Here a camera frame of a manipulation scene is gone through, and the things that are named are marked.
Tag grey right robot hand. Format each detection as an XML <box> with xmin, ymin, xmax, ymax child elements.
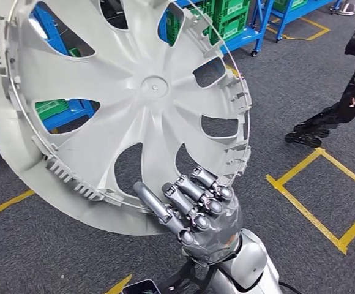
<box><xmin>133</xmin><ymin>166</ymin><xmax>244</xmax><ymax>268</ymax></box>

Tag grey plastic wheel cover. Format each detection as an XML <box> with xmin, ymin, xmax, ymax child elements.
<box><xmin>0</xmin><ymin>0</ymin><xmax>253</xmax><ymax>237</ymax></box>

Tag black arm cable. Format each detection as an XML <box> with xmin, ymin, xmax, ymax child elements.
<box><xmin>278</xmin><ymin>281</ymin><xmax>302</xmax><ymax>294</ymax></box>

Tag round chrome stool base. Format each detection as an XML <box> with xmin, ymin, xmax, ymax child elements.
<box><xmin>329</xmin><ymin>0</ymin><xmax>355</xmax><ymax>17</ymax></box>

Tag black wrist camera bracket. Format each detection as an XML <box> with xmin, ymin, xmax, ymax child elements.
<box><xmin>157</xmin><ymin>259</ymin><xmax>221</xmax><ymax>294</ymax></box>

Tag dark humanoid robot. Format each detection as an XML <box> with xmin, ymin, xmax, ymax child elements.
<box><xmin>284</xmin><ymin>12</ymin><xmax>355</xmax><ymax>149</ymax></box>

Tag yellow floor tape outline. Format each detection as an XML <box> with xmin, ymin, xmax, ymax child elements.
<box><xmin>265</xmin><ymin>16</ymin><xmax>331</xmax><ymax>42</ymax></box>

